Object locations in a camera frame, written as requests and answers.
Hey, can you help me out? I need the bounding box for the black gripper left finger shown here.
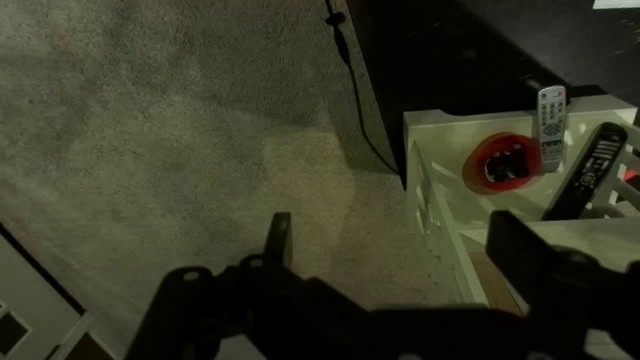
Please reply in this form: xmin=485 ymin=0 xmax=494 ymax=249
xmin=264 ymin=211 xmax=292 ymax=265

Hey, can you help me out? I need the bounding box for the white wooden shelf unit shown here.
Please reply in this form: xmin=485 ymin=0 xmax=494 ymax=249
xmin=401 ymin=91 xmax=640 ymax=360

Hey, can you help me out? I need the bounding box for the black remote control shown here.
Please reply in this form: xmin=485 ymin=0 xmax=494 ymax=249
xmin=543 ymin=122 xmax=628 ymax=220

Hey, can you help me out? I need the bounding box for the grey remote control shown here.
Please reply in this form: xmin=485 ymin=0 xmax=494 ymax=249
xmin=535 ymin=85 xmax=565 ymax=172

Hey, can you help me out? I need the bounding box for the red round bowl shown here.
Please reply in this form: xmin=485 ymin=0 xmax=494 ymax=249
xmin=461 ymin=131 xmax=542 ymax=193

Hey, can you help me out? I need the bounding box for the white paper sheet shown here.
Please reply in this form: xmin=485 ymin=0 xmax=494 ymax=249
xmin=591 ymin=0 xmax=640 ymax=10

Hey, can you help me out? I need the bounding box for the black power cable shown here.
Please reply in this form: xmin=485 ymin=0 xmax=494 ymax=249
xmin=321 ymin=0 xmax=401 ymax=175

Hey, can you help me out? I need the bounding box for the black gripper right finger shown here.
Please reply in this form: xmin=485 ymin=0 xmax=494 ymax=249
xmin=485 ymin=209 xmax=555 ymax=308

